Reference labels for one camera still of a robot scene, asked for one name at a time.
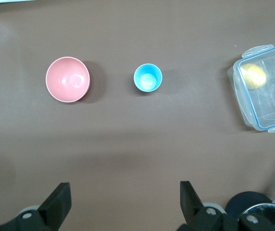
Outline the pink bowl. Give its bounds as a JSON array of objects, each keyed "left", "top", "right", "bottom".
[{"left": 45, "top": 56, "right": 91, "bottom": 104}]

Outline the brown table cover sheet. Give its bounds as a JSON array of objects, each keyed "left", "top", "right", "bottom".
[{"left": 0, "top": 0, "right": 275, "bottom": 231}]

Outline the yellow lemon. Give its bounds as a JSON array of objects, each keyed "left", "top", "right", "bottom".
[{"left": 240, "top": 63, "right": 267, "bottom": 90}]

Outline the clear plastic lidded container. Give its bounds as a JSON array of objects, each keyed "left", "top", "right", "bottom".
[{"left": 227, "top": 44, "right": 275, "bottom": 134}]

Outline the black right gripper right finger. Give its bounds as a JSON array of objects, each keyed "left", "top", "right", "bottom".
[{"left": 177, "top": 180, "right": 239, "bottom": 231}]

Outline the light blue cup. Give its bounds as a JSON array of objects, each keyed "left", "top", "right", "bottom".
[{"left": 133, "top": 63, "right": 163, "bottom": 93}]

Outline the black pot with blue handle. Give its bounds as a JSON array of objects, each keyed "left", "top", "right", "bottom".
[{"left": 225, "top": 185, "right": 275, "bottom": 231}]

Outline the glass lid with blue knob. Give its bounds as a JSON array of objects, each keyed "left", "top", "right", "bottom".
[{"left": 242, "top": 203, "right": 275, "bottom": 231}]

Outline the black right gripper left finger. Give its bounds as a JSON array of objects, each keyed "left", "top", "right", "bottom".
[{"left": 0, "top": 182, "right": 72, "bottom": 231}]

